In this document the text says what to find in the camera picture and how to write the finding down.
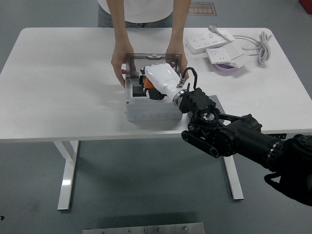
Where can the person's left hand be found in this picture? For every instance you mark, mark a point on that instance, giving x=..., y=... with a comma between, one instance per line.
x=181, y=50

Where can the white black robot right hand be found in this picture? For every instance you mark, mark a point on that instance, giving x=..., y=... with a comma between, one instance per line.
x=161, y=75

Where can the person's right hand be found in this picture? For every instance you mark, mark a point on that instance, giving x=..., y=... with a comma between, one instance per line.
x=119, y=61

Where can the orange cylindrical battery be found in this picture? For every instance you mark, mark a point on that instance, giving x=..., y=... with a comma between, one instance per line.
x=147, y=84

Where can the smoked transparent box lid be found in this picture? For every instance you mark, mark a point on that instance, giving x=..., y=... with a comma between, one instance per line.
x=136, y=61

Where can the grey plastic electrical box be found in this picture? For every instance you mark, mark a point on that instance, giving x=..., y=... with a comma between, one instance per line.
x=146, y=109

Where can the person's right forearm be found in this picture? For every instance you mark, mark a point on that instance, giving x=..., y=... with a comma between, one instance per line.
x=119, y=26

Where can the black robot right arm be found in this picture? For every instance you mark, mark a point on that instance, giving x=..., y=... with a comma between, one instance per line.
x=243, y=136

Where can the person's left forearm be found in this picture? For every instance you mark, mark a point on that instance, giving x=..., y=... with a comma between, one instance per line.
x=179, y=24

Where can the long white power strip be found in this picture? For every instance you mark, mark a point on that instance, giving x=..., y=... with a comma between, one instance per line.
x=202, y=42

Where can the white power plug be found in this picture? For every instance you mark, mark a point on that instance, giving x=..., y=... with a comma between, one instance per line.
x=214, y=27

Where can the brown floor sign sticker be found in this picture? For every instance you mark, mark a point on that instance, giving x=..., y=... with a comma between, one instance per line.
x=204, y=9

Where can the purple bowl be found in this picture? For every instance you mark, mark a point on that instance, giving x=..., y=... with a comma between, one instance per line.
x=226, y=69

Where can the person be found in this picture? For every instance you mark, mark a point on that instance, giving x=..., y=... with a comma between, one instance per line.
x=136, y=12

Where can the grey block holder with hole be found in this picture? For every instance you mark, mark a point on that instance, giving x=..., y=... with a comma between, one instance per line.
x=215, y=100

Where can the white table leg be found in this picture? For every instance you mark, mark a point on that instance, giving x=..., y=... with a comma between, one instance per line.
x=67, y=180
x=234, y=180

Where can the black table control panel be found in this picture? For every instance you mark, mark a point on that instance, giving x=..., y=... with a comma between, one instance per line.
x=276, y=136

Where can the red crate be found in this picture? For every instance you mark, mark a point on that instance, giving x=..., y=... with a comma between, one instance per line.
x=306, y=5

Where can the grey metal plate with screws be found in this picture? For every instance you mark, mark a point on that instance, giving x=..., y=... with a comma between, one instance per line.
x=143, y=229

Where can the white wall socket panel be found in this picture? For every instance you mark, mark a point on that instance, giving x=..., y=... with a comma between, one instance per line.
x=218, y=55

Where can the white wall switch panel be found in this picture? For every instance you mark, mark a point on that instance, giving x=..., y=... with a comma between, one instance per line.
x=238, y=52

